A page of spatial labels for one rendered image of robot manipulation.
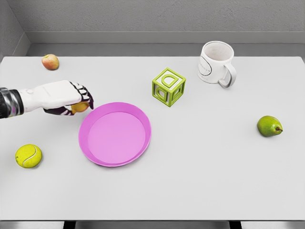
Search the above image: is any green pear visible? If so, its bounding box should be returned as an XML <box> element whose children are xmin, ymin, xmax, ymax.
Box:
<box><xmin>256</xmin><ymin>115</ymin><xmax>284</xmax><ymax>138</ymax></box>

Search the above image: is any pink plate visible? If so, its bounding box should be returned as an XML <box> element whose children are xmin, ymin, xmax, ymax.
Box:
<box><xmin>78</xmin><ymin>102</ymin><xmax>152</xmax><ymax>168</ymax></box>

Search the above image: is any red-yellow apple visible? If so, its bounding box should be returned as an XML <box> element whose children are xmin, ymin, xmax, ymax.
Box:
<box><xmin>41</xmin><ymin>54</ymin><xmax>60</xmax><ymax>71</ymax></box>

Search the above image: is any green letter block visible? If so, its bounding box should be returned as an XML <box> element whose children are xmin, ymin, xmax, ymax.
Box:
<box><xmin>152</xmin><ymin>68</ymin><xmax>187</xmax><ymax>108</ymax></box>

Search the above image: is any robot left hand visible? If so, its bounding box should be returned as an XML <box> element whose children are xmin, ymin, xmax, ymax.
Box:
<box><xmin>41</xmin><ymin>80</ymin><xmax>94</xmax><ymax>117</ymax></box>

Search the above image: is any white mug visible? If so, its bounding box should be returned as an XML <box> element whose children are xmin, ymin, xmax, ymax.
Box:
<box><xmin>197</xmin><ymin>41</ymin><xmax>237</xmax><ymax>89</ymax></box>

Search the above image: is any yellow tennis ball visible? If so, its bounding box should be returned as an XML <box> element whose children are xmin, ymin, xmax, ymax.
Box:
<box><xmin>15</xmin><ymin>144</ymin><xmax>43</xmax><ymax>169</ymax></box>

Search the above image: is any yellow lemon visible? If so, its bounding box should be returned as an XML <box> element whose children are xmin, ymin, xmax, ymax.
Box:
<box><xmin>71</xmin><ymin>102</ymin><xmax>91</xmax><ymax>114</ymax></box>

